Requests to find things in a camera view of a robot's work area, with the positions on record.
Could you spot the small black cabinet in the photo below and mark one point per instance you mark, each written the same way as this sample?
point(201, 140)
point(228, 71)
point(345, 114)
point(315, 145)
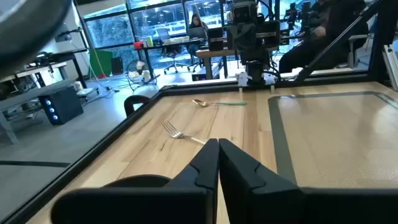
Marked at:
point(117, 65)

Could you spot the grey laptop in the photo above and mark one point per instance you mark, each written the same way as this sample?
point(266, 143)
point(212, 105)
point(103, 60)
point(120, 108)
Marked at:
point(196, 32)

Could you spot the light mounting bracket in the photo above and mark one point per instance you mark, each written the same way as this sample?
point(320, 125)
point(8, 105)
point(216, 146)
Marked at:
point(242, 79)
point(269, 80)

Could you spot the floor fan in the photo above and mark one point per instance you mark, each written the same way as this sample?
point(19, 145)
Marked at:
point(136, 70)

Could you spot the grey workbench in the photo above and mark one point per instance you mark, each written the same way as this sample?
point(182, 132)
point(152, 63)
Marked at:
point(28, 95)

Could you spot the black vertical post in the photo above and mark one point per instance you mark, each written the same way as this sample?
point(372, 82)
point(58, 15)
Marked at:
point(384, 31)

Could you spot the silver metal fork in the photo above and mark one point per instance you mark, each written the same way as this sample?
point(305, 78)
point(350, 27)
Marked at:
point(174, 132)

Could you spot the black diagonal strut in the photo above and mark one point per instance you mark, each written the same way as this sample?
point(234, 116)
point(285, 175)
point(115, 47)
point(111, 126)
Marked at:
point(335, 40)

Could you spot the desk with black legs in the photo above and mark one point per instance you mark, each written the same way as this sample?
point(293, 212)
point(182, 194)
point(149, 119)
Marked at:
point(62, 57)

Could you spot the black computer tower blue lights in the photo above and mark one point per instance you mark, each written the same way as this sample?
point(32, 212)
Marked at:
point(63, 105)

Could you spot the black rounded clamp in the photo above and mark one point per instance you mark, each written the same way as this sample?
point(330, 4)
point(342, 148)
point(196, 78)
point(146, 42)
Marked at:
point(136, 181)

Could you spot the person in dark seat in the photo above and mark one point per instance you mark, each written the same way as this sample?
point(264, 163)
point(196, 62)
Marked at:
point(314, 43)

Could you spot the green board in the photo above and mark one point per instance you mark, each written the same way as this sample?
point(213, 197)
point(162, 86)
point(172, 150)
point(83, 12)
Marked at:
point(101, 63)

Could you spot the black office chair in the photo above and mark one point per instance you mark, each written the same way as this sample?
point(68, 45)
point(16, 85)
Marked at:
point(174, 60)

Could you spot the red box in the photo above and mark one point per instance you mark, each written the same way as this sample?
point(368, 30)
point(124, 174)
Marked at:
point(138, 45)

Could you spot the green bottle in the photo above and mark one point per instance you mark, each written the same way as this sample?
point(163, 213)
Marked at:
point(150, 41)

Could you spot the wooden desk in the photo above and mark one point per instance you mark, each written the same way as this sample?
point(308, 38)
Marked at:
point(214, 53)

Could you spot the grey armchair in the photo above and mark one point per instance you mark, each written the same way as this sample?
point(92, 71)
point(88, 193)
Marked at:
point(357, 46)

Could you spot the black curved clamp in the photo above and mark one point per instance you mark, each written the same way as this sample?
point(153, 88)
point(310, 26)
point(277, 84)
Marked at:
point(134, 102)

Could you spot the aluminium extrusion bar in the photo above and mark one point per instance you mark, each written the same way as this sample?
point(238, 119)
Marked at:
point(391, 67)

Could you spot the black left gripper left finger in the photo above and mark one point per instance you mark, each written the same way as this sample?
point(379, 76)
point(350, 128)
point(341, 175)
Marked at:
point(186, 199)

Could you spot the black table frame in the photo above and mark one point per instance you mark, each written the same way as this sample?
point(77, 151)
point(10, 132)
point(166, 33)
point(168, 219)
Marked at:
point(93, 146)

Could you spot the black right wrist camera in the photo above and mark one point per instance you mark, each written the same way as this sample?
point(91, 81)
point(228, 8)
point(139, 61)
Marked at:
point(244, 12)

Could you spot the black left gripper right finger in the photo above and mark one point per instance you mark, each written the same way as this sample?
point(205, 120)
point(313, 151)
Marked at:
point(264, 199)

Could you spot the person at laptop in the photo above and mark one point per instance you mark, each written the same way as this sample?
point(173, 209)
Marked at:
point(196, 23)

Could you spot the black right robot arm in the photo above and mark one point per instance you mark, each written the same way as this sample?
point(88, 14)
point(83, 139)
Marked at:
point(255, 62)

